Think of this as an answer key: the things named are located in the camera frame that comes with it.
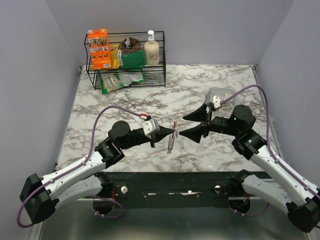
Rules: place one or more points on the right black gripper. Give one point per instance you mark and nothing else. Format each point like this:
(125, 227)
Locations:
(195, 133)

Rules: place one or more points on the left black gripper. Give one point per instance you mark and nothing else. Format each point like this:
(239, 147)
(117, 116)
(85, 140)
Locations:
(163, 132)

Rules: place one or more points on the red carabiner keyring with chain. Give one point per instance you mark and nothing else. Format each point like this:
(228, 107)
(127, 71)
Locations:
(172, 138)

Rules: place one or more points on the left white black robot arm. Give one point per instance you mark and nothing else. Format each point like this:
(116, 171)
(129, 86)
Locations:
(41, 195)

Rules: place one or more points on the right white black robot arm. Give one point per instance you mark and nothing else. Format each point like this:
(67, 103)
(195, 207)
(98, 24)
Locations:
(297, 197)

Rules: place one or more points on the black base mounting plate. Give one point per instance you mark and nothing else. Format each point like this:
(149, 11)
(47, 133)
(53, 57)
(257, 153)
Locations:
(139, 190)

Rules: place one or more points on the white green pouch bag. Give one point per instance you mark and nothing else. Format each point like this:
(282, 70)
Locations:
(128, 78)

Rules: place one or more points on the green white snack bag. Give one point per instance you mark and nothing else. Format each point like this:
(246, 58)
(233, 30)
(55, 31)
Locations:
(110, 82)

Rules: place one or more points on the brown green coffee bag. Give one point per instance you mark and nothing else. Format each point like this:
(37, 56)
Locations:
(131, 54)

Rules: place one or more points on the cream soap pump bottle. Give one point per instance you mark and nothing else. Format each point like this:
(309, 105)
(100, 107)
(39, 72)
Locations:
(151, 49)

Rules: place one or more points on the orange product box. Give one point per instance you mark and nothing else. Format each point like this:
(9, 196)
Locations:
(99, 49)

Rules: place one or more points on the yellow snack bag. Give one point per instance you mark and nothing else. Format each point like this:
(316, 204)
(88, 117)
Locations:
(113, 48)

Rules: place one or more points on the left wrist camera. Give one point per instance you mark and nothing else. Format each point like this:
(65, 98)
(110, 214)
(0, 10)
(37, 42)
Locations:
(150, 127)

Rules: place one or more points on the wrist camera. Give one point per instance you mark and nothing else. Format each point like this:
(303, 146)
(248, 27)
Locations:
(150, 127)
(212, 101)

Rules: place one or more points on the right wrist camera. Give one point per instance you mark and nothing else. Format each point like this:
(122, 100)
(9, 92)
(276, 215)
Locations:
(212, 101)

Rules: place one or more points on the black wire shelf rack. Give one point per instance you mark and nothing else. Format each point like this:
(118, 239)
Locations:
(155, 76)

